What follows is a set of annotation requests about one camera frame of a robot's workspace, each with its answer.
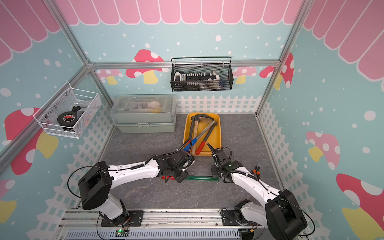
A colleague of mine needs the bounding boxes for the red-handled small hoe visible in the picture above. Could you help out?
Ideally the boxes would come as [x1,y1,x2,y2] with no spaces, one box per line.
[189,114,207,145]

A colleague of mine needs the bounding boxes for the black wire mesh basket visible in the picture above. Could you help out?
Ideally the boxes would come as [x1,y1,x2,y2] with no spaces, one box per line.
[170,57,234,92]

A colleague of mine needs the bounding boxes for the black tape roll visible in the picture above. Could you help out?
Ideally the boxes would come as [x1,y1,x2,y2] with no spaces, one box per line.
[57,112,78,128]

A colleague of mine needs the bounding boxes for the white wire wall basket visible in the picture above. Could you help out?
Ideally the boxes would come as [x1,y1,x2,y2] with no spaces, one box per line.
[34,83,102,139]

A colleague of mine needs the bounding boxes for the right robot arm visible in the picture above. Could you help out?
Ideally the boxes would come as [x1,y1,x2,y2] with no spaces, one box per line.
[208,144,316,240]

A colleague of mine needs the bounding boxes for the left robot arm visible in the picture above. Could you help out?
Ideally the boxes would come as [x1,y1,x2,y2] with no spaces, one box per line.
[77,139,195,227]

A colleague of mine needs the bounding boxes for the white socket bit set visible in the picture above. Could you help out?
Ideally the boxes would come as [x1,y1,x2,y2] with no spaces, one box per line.
[172,71,221,89]

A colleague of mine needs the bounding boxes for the translucent green storage box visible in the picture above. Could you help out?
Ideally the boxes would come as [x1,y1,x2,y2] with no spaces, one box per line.
[110,95,177,133]

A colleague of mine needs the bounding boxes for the green circuit board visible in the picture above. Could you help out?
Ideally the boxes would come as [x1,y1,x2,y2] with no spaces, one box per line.
[115,229,130,238]

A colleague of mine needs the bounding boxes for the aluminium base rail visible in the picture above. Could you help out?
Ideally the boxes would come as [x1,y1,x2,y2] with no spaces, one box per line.
[53,209,273,240]

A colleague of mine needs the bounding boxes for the orange-handled pliers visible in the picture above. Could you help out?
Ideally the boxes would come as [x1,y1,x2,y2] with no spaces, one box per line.
[252,166,261,178]

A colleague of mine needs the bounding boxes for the yellow plastic storage tray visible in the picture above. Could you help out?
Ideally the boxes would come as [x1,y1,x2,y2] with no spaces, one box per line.
[183,113,222,157]

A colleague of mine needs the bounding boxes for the wooden-handled hatchet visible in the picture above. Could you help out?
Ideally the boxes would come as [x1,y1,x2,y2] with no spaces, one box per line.
[191,119,200,156]

